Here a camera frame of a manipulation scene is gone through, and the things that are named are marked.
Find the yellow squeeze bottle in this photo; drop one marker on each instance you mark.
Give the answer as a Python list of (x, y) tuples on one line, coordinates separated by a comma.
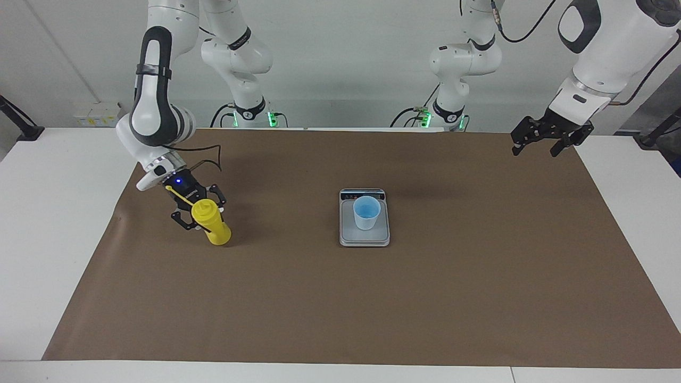
[(218, 231)]

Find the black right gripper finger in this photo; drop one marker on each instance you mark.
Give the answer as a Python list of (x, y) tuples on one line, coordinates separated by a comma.
[(180, 221), (219, 198)]

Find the black clamp stand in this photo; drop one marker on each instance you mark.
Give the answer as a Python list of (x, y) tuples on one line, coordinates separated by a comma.
[(26, 130), (652, 139)]

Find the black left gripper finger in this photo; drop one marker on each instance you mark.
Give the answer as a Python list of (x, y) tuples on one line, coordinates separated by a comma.
[(521, 134), (581, 136)]

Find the light blue paper cup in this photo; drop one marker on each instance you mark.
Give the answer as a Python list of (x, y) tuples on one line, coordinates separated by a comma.
[(367, 218)]

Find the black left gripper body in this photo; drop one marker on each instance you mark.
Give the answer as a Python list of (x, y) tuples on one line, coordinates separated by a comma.
[(554, 128)]

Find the white wall socket box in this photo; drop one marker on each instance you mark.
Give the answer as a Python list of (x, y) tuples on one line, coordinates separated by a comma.
[(101, 114)]

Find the silver digital kitchen scale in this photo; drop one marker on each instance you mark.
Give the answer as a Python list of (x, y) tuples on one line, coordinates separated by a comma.
[(372, 239)]

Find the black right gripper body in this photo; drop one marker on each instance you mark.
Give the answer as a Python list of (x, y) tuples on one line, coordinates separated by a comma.
[(189, 187)]

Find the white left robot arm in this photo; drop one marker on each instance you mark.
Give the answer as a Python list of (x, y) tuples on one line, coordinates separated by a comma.
[(612, 53)]

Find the brown table mat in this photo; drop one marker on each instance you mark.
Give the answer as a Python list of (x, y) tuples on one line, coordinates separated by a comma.
[(340, 308)]

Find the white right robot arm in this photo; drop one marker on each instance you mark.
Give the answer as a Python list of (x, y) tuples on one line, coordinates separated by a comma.
[(151, 106)]

